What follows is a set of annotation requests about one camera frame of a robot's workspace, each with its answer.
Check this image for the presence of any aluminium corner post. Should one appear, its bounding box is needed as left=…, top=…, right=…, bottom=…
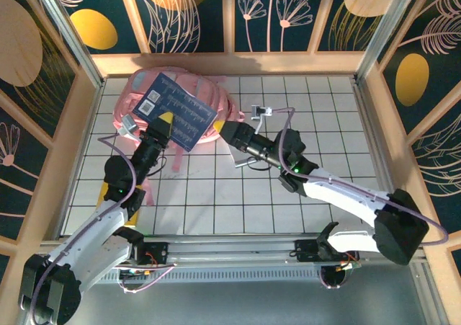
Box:
left=28, top=0, right=105, bottom=88
left=354, top=0, right=422, bottom=84

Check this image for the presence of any pink school backpack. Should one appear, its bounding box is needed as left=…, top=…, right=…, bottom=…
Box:
left=113, top=68, right=246, bottom=207

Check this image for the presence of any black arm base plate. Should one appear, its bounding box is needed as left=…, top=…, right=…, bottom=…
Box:
left=103, top=241, right=169, bottom=266
left=294, top=238, right=361, bottom=264

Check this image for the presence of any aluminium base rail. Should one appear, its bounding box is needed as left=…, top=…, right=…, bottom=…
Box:
left=34, top=233, right=428, bottom=268

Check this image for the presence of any grey metal sheet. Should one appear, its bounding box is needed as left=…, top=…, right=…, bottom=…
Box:
left=71, top=281, right=444, bottom=325

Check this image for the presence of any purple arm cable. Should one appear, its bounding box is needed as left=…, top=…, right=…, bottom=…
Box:
left=270, top=107, right=449, bottom=290
left=30, top=133, right=176, bottom=325

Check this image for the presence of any yellow book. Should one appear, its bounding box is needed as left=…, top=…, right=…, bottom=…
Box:
left=96, top=181, right=142, bottom=229

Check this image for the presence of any slotted metal vent strip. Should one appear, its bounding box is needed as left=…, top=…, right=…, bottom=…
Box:
left=89, top=269, right=421, bottom=283

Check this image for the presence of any dark blue book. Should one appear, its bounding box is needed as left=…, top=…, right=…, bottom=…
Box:
left=131, top=71, right=218, bottom=155

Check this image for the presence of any black base electronics module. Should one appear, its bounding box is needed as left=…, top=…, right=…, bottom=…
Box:
left=319, top=259, right=362, bottom=290
left=118, top=266, right=156, bottom=286

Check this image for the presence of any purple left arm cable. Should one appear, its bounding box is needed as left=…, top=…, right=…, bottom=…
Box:
left=30, top=133, right=176, bottom=325

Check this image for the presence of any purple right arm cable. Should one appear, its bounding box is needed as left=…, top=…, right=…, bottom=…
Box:
left=270, top=107, right=449, bottom=290

